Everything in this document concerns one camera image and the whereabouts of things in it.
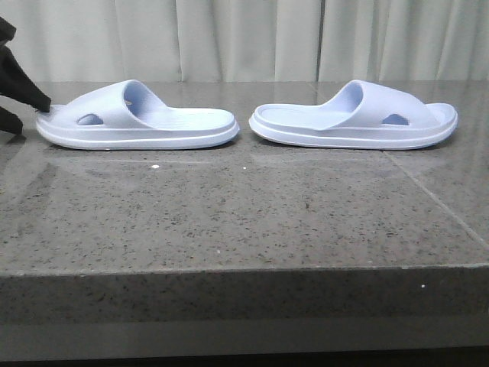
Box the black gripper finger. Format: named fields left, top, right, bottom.
left=0, top=107, right=23, bottom=135
left=1, top=48, right=51, bottom=112

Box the pale green curtain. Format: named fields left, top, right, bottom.
left=1, top=1, right=488, bottom=82

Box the light blue slipper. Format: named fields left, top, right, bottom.
left=249, top=80, right=458, bottom=150
left=36, top=80, right=240, bottom=150

